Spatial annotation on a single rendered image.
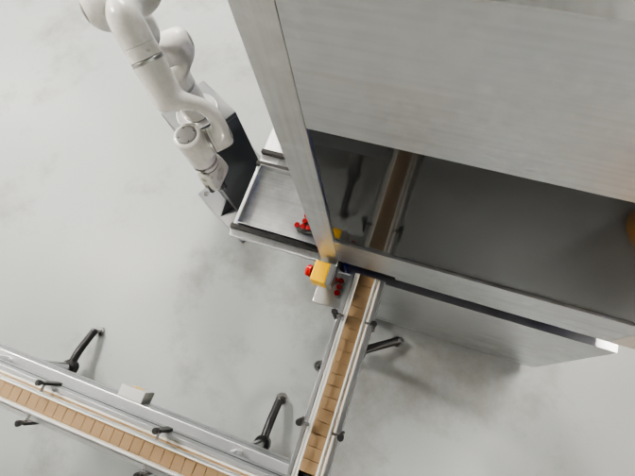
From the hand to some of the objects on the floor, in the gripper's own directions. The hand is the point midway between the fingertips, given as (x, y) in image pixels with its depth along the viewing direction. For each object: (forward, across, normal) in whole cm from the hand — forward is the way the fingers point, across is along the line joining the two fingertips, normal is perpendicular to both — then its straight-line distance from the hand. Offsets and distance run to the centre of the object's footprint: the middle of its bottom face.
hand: (221, 184), depth 153 cm
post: (+110, +10, +43) cm, 119 cm away
